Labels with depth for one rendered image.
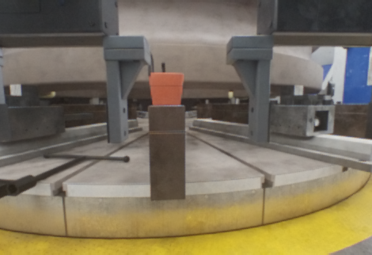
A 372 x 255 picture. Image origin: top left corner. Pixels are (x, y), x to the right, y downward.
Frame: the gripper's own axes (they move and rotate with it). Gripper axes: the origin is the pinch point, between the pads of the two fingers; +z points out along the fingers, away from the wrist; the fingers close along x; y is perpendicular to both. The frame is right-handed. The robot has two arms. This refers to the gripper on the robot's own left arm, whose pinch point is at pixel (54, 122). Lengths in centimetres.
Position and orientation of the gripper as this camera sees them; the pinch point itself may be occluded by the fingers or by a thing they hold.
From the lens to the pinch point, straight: 25.0
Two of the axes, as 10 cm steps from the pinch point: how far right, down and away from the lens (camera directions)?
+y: 0.0, -1.2, 9.9
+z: 0.0, 9.9, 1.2
